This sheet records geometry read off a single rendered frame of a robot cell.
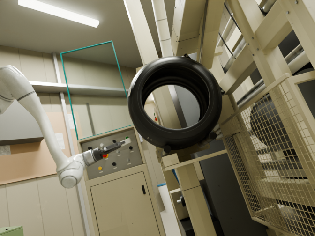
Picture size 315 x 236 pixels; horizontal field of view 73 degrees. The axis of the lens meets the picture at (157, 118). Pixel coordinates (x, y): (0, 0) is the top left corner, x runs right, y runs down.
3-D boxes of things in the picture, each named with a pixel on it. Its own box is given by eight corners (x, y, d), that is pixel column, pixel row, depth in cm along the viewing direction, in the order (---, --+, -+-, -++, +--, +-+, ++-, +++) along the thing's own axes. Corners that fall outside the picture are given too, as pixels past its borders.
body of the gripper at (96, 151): (90, 149, 127) (105, 143, 128) (94, 150, 135) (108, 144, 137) (94, 160, 125) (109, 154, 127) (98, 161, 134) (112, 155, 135)
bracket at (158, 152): (158, 163, 156) (155, 150, 159) (209, 148, 160) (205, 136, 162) (159, 163, 153) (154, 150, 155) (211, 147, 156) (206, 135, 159)
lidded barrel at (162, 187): (175, 207, 466) (167, 181, 480) (191, 205, 435) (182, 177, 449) (160, 214, 434) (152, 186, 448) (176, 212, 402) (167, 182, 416)
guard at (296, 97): (251, 219, 149) (217, 126, 167) (254, 218, 150) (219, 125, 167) (385, 281, 63) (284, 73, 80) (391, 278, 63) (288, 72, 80)
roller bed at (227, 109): (216, 140, 174) (204, 107, 181) (233, 135, 175) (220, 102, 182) (223, 136, 155) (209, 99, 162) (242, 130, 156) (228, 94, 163)
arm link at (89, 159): (86, 153, 135) (94, 149, 136) (90, 166, 133) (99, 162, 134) (80, 151, 126) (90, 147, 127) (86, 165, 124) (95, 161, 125)
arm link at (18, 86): (41, 88, 120) (26, 97, 125) (19, 59, 115) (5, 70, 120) (22, 96, 108) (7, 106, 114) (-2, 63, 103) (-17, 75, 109)
